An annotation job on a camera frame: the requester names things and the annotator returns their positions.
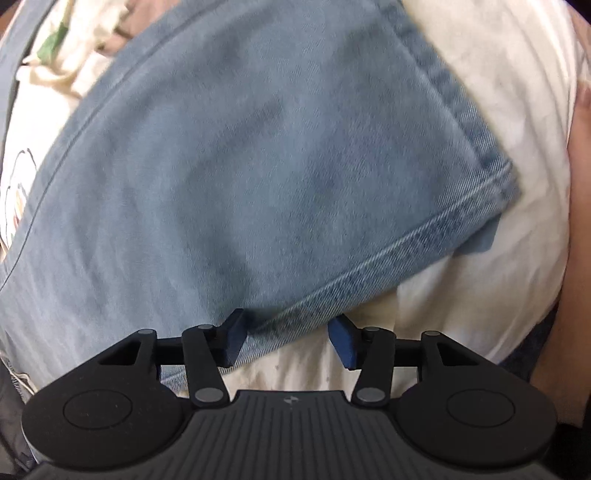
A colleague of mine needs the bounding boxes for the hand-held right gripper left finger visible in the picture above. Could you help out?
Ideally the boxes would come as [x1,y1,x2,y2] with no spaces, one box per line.
[97,308,246,409]

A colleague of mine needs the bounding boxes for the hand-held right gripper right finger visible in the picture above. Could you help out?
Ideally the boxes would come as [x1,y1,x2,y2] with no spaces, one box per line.
[327,314,485,409]

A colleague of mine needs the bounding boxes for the light blue jeans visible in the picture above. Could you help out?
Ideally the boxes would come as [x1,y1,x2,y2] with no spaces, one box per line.
[0,0,522,398]

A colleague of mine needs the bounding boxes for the person's bare leg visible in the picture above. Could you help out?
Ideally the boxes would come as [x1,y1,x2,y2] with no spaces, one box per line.
[545,83,591,425]

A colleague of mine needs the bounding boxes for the bear printed bed sheet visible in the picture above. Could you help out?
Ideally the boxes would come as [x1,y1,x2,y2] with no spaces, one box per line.
[0,0,578,398]

